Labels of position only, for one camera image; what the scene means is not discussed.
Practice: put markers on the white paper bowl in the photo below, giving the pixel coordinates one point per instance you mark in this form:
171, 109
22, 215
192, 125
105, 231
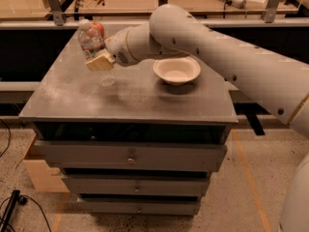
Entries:
177, 71

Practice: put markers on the grey drawer cabinet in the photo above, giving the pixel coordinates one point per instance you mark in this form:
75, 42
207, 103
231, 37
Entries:
138, 146

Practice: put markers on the cardboard box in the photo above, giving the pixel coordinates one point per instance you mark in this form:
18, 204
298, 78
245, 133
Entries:
43, 177

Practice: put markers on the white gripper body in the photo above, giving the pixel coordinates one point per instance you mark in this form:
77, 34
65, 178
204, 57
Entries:
118, 48

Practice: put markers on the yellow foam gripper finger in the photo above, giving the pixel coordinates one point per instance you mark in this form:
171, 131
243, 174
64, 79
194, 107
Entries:
104, 62

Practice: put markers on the clear plastic water bottle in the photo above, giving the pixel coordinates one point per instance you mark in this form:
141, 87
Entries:
92, 45

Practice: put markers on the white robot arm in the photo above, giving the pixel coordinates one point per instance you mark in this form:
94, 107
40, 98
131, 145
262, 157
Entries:
277, 83

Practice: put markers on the grey metal railing frame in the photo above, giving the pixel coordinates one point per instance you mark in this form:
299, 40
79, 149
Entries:
34, 32

